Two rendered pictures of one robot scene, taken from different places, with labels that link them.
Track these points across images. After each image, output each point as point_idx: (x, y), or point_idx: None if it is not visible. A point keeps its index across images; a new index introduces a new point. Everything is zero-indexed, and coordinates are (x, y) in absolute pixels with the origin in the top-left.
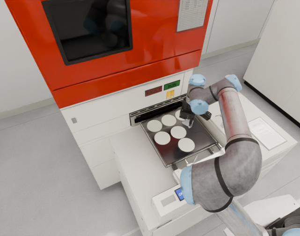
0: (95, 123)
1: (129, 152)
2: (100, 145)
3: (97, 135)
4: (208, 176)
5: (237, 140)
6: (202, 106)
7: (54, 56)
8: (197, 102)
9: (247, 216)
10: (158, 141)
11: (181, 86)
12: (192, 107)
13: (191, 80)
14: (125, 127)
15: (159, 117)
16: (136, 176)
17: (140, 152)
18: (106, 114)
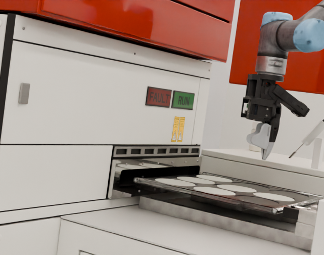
0: (52, 138)
1: (149, 230)
2: (34, 248)
3: (42, 194)
4: None
5: None
6: (323, 27)
7: None
8: (312, 19)
9: None
10: (212, 192)
11: (194, 117)
12: (307, 30)
13: (272, 14)
14: (96, 198)
15: (172, 177)
16: (214, 251)
17: (174, 229)
18: (78, 115)
